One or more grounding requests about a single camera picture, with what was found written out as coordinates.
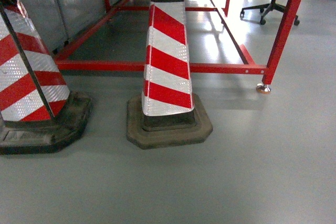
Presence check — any red white traffic cone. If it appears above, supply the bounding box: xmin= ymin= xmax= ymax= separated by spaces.
xmin=127 ymin=0 xmax=213 ymax=150

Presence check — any black office chair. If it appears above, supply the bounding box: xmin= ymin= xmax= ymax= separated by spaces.
xmin=240 ymin=0 xmax=286 ymax=25

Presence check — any red metal table frame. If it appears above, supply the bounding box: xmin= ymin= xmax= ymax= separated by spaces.
xmin=55 ymin=0 xmax=301 ymax=93

